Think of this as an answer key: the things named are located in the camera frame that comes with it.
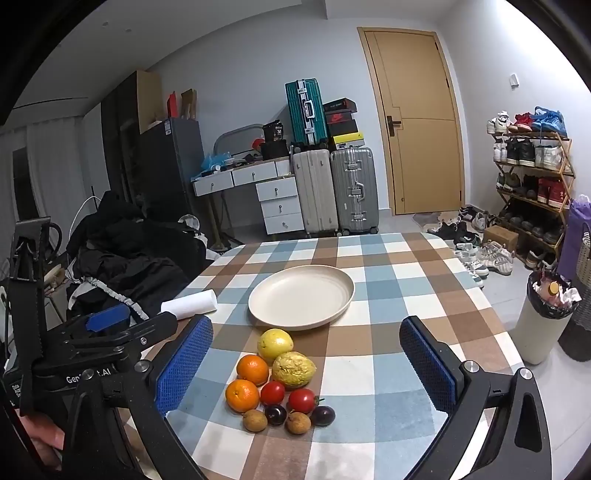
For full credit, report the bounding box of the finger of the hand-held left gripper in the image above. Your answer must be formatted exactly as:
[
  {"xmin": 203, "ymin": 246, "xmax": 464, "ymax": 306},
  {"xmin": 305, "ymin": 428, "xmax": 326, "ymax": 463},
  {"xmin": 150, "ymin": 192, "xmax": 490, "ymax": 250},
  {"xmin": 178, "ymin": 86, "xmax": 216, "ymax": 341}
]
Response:
[{"xmin": 60, "ymin": 302, "xmax": 178, "ymax": 358}]

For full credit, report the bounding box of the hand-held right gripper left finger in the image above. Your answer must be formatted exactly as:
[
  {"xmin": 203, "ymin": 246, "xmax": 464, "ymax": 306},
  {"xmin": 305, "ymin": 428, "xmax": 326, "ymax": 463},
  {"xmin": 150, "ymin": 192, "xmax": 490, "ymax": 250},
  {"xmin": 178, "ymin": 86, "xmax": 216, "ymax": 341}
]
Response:
[{"xmin": 60, "ymin": 315, "xmax": 214, "ymax": 480}]

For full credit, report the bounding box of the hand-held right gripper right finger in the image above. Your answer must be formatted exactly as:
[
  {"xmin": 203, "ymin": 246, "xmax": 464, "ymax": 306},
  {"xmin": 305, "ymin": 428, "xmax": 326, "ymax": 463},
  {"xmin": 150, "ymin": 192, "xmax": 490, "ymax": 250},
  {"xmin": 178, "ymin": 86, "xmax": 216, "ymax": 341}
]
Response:
[{"xmin": 399, "ymin": 316, "xmax": 552, "ymax": 480}]

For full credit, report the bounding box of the orange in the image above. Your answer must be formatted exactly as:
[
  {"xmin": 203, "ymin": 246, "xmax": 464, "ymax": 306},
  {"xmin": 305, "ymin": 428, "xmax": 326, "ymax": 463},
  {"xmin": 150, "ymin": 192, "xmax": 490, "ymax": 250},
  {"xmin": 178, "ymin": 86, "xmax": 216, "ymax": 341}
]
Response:
[
  {"xmin": 236, "ymin": 354, "xmax": 270, "ymax": 387},
  {"xmin": 225, "ymin": 378, "xmax": 260, "ymax": 413}
]

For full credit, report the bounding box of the brown longan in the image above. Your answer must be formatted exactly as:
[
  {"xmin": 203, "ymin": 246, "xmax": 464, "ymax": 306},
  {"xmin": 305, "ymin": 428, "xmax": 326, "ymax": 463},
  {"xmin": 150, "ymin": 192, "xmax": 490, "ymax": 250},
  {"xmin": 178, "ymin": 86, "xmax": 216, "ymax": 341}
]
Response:
[
  {"xmin": 285, "ymin": 411, "xmax": 310, "ymax": 435},
  {"xmin": 242, "ymin": 409, "xmax": 269, "ymax": 433}
]

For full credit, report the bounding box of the smooth yellow lemon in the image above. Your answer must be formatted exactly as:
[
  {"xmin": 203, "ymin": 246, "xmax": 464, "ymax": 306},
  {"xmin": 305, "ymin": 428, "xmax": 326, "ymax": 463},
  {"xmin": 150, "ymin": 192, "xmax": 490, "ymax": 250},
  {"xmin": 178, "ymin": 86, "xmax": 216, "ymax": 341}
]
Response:
[{"xmin": 257, "ymin": 328, "xmax": 295, "ymax": 367}]

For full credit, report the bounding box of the red tomato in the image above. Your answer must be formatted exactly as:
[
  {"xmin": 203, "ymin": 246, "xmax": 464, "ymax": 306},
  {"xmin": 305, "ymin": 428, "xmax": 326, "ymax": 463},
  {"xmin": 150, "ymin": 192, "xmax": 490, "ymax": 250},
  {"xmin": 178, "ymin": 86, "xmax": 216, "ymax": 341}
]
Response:
[
  {"xmin": 260, "ymin": 380, "xmax": 286, "ymax": 407},
  {"xmin": 288, "ymin": 388, "xmax": 319, "ymax": 414}
]

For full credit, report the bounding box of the wrinkled yellow lemon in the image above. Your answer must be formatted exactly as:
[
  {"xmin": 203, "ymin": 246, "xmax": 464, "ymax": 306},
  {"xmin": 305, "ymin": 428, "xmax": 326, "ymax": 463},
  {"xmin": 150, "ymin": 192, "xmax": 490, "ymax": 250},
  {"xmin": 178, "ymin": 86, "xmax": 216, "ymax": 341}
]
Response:
[{"xmin": 271, "ymin": 351, "xmax": 317, "ymax": 388}]

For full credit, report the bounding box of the cream round plate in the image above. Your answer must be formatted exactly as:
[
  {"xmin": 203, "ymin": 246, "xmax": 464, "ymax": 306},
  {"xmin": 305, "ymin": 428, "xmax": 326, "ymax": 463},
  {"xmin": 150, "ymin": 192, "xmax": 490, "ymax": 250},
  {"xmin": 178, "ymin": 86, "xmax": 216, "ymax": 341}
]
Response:
[{"xmin": 248, "ymin": 265, "xmax": 355, "ymax": 330}]

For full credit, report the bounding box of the person's left hand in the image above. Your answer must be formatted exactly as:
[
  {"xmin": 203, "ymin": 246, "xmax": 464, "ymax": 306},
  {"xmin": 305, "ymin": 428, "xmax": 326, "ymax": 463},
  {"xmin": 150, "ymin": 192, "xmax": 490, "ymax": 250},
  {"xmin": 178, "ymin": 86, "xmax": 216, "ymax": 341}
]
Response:
[{"xmin": 18, "ymin": 411, "xmax": 65, "ymax": 467}]

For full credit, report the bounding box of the white paper towel roll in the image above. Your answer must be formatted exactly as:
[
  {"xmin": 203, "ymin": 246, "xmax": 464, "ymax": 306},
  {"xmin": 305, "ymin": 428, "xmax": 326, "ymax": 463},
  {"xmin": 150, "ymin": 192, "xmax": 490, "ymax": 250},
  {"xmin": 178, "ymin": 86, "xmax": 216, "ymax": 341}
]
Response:
[{"xmin": 160, "ymin": 288, "xmax": 219, "ymax": 320}]

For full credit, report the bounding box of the pile of black clothes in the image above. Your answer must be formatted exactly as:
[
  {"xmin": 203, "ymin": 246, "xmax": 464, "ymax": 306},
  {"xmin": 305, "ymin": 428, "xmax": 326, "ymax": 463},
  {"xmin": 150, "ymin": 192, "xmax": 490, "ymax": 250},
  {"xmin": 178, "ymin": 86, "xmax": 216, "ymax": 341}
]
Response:
[{"xmin": 67, "ymin": 189, "xmax": 208, "ymax": 324}]

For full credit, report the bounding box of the white trash bin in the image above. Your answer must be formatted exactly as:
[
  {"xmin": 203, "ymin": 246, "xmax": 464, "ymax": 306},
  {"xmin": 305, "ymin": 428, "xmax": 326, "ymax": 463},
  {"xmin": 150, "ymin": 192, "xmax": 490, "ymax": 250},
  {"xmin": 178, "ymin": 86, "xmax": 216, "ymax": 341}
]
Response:
[{"xmin": 512, "ymin": 270, "xmax": 583, "ymax": 365}]

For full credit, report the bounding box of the scattered pile of sneakers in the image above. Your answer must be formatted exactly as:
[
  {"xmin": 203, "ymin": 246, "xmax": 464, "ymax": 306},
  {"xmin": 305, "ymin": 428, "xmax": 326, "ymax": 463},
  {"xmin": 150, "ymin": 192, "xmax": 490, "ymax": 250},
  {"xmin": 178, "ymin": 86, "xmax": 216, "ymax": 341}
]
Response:
[{"xmin": 427, "ymin": 205, "xmax": 515, "ymax": 289}]

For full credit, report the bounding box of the grey door mat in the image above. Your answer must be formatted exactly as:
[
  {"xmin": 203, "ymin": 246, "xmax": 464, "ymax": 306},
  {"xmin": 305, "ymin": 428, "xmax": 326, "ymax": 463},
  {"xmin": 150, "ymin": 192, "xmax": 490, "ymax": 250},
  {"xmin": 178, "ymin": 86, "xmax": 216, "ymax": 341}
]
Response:
[{"xmin": 412, "ymin": 212, "xmax": 462, "ymax": 228}]

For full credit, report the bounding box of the small cardboard box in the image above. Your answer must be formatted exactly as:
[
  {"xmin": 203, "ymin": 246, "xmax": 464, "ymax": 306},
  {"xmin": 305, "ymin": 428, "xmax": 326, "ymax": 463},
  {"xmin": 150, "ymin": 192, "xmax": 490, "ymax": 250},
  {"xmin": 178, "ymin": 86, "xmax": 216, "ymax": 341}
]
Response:
[{"xmin": 482, "ymin": 225, "xmax": 519, "ymax": 252}]

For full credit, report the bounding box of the woven laundry basket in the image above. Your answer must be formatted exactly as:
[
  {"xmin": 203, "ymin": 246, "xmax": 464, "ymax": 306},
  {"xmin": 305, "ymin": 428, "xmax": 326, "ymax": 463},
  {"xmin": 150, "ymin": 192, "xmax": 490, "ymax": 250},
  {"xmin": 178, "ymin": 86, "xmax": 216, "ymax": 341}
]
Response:
[{"xmin": 558, "ymin": 231, "xmax": 591, "ymax": 363}]

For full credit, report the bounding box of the white curtain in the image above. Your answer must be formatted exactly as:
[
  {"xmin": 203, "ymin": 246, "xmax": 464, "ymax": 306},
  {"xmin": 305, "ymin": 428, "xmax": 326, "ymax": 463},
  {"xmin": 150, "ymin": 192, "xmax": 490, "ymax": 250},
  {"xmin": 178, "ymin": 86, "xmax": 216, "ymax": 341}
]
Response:
[{"xmin": 25, "ymin": 104, "xmax": 105, "ymax": 222}]

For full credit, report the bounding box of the dark refrigerator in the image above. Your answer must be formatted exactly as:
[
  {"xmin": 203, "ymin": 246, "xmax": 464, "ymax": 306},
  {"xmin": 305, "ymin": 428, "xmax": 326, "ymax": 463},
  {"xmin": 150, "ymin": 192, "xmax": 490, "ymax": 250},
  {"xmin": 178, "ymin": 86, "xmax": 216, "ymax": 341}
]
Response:
[{"xmin": 136, "ymin": 117, "xmax": 206, "ymax": 222}]

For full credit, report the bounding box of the silver suitcase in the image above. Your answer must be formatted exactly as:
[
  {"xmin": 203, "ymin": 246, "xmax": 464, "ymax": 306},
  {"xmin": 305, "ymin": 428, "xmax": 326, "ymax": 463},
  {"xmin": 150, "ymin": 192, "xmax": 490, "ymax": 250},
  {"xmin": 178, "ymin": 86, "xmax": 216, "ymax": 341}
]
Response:
[{"xmin": 330, "ymin": 147, "xmax": 380, "ymax": 236}]

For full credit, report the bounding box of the blue plastic bag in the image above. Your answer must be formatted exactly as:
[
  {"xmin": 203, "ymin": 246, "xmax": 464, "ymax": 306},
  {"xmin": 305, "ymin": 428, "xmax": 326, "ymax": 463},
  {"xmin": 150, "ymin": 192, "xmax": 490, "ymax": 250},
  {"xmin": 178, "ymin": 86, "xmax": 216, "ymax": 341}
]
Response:
[{"xmin": 202, "ymin": 150, "xmax": 236, "ymax": 172}]

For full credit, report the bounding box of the white desk with drawers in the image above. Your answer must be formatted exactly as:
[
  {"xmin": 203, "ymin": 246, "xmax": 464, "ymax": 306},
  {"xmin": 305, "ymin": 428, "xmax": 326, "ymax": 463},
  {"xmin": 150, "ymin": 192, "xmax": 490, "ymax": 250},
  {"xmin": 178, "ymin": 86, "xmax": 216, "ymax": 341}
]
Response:
[{"xmin": 191, "ymin": 157, "xmax": 305, "ymax": 241}]

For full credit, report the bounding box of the purple bag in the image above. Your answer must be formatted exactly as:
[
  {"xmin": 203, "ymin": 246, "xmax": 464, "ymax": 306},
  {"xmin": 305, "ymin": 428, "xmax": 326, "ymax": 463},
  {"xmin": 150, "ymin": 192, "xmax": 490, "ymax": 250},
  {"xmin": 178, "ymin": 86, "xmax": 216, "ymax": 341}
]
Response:
[{"xmin": 558, "ymin": 195, "xmax": 591, "ymax": 282}]

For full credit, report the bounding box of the beige suitcase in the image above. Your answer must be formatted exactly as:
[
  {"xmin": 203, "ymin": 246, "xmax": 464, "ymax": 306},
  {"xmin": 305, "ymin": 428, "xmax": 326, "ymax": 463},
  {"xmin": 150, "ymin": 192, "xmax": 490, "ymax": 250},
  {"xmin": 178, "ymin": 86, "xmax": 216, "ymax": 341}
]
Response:
[{"xmin": 292, "ymin": 148, "xmax": 339, "ymax": 238}]

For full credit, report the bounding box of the tan wooden door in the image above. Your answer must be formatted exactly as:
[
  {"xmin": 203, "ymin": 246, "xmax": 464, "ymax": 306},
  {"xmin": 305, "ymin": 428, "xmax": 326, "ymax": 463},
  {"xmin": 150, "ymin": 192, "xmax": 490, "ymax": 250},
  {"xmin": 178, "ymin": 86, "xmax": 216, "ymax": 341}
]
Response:
[{"xmin": 358, "ymin": 27, "xmax": 465, "ymax": 216}]

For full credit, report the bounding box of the grey folding table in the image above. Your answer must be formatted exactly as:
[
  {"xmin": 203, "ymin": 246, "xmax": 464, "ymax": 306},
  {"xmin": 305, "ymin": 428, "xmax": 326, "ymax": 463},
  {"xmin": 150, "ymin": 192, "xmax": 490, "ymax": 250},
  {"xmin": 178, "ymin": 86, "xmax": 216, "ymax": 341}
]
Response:
[{"xmin": 217, "ymin": 124, "xmax": 264, "ymax": 158}]

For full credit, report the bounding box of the brown cardboard sheet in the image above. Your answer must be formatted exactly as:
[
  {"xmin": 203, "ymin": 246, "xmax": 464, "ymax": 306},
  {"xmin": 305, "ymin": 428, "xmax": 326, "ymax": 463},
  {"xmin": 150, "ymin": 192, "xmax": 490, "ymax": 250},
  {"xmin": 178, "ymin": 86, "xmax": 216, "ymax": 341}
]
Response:
[{"xmin": 136, "ymin": 69, "xmax": 162, "ymax": 134}]

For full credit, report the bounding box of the black bag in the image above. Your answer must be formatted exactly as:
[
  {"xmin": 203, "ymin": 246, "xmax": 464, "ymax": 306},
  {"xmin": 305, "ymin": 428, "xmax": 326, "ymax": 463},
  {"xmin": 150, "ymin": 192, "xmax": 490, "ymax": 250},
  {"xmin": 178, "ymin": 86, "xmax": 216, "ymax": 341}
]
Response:
[{"xmin": 260, "ymin": 141, "xmax": 290, "ymax": 160}]

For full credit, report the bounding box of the wooden shoe rack with shoes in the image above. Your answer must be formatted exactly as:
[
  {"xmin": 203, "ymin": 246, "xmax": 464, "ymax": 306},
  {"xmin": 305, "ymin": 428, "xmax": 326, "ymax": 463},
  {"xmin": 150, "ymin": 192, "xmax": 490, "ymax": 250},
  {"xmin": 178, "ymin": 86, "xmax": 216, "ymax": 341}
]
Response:
[{"xmin": 486, "ymin": 107, "xmax": 568, "ymax": 268}]

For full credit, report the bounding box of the yellow and black shoe box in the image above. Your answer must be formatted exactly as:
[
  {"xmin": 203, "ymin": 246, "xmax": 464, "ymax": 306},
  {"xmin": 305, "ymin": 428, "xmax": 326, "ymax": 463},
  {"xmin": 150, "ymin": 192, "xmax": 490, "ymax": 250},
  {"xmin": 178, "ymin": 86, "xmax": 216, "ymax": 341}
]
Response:
[{"xmin": 330, "ymin": 131, "xmax": 365, "ymax": 151}]

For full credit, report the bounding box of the teal suitcase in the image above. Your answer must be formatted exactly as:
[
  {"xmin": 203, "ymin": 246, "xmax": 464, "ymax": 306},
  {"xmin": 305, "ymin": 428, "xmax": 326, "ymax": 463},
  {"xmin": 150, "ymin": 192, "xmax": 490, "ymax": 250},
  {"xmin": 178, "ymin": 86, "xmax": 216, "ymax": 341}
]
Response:
[{"xmin": 285, "ymin": 78, "xmax": 329, "ymax": 147}]

